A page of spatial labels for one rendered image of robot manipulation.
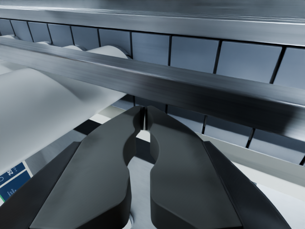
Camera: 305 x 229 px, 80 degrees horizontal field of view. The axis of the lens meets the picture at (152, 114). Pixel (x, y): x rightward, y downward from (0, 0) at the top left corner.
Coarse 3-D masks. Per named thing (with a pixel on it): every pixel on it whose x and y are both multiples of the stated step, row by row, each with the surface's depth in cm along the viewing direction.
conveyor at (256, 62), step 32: (0, 32) 26; (32, 32) 23; (64, 32) 20; (96, 32) 18; (128, 32) 16; (160, 64) 16; (192, 64) 15; (224, 64) 13; (256, 64) 12; (288, 64) 12; (128, 96) 20; (192, 128) 17; (224, 128) 16; (288, 160) 14
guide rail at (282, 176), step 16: (112, 112) 18; (144, 128) 16; (224, 144) 14; (240, 160) 13; (256, 160) 13; (272, 160) 13; (256, 176) 12; (272, 176) 12; (288, 176) 12; (304, 176) 12; (288, 192) 12; (304, 192) 11
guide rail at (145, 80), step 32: (32, 64) 11; (64, 64) 9; (96, 64) 8; (128, 64) 8; (160, 96) 7; (192, 96) 7; (224, 96) 6; (256, 96) 6; (288, 96) 6; (256, 128) 6; (288, 128) 6
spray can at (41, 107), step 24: (96, 48) 16; (120, 48) 17; (24, 72) 11; (48, 72) 11; (0, 96) 9; (24, 96) 10; (48, 96) 11; (72, 96) 12; (96, 96) 14; (120, 96) 17; (0, 120) 9; (24, 120) 10; (48, 120) 11; (72, 120) 12; (0, 144) 9; (24, 144) 10; (48, 144) 12; (0, 168) 9
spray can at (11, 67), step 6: (72, 48) 19; (78, 48) 19; (84, 48) 20; (0, 66) 14; (6, 66) 14; (12, 66) 14; (18, 66) 14; (24, 66) 15; (0, 72) 13; (6, 72) 14
